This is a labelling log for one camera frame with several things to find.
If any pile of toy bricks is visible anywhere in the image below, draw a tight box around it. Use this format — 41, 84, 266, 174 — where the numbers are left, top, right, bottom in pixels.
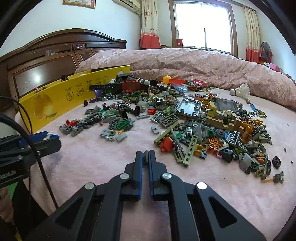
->
59, 77, 285, 184

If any window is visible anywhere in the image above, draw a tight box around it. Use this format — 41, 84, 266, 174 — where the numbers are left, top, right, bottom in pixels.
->
169, 0, 238, 56

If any long olive brick plate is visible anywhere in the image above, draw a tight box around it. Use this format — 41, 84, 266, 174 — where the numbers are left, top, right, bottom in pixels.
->
182, 135, 198, 167

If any red toy brick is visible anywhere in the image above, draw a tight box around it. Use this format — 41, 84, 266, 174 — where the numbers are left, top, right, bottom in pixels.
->
161, 137, 174, 152

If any white shuttlecock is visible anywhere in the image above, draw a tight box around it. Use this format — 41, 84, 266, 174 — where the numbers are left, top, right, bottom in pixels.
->
230, 83, 251, 97

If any red black wristwatch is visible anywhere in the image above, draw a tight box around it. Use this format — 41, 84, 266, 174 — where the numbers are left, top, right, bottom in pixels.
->
89, 79, 151, 93

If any framed wall picture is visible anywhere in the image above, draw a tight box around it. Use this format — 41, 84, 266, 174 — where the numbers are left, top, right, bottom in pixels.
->
63, 0, 96, 9

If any thick black cable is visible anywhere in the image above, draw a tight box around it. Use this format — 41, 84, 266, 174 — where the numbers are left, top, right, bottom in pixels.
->
0, 114, 59, 208

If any tan brick structure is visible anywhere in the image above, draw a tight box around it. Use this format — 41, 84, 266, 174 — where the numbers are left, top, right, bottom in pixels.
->
204, 108, 243, 131

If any floral curtain red hem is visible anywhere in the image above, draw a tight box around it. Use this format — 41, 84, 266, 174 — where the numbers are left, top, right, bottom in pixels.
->
243, 6, 262, 63
140, 0, 161, 50

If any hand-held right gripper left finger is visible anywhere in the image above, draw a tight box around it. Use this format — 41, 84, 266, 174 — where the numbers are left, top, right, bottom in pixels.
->
25, 151, 142, 241

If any dark wooden headboard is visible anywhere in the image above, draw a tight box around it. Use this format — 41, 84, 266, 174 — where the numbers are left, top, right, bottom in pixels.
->
0, 29, 127, 112

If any red standing fan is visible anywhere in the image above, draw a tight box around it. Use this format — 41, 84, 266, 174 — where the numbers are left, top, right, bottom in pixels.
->
260, 41, 273, 64

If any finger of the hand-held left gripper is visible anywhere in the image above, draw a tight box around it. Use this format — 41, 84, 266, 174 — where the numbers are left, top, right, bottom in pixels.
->
0, 132, 49, 149
23, 138, 62, 160

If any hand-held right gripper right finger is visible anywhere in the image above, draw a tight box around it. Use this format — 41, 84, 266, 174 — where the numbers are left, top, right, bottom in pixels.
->
149, 150, 267, 241

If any small blue white brick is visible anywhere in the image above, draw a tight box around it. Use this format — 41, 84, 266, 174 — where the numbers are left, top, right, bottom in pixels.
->
43, 131, 60, 141

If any grey brick assembly yellow stick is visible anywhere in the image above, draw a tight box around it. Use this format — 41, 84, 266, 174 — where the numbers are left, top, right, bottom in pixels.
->
262, 171, 285, 185

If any grey square brick plate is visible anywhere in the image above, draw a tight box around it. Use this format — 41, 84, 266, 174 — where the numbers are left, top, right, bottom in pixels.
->
215, 98, 239, 114

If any thin black cable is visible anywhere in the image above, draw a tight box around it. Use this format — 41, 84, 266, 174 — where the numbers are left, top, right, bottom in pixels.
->
0, 96, 34, 135

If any white air conditioner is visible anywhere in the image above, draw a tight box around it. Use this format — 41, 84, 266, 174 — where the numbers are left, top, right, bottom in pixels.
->
112, 0, 141, 11

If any pink quilt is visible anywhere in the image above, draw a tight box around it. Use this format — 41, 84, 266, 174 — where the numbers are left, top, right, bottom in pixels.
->
75, 47, 296, 112

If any grey octagonal brick plate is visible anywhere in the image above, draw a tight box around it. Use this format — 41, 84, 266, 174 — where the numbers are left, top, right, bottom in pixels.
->
177, 98, 203, 116

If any yellow cardboard box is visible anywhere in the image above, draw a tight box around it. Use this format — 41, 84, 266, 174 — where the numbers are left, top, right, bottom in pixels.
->
18, 65, 131, 134

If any blue oval disc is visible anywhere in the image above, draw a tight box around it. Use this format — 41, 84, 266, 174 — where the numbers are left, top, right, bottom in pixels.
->
172, 83, 189, 93

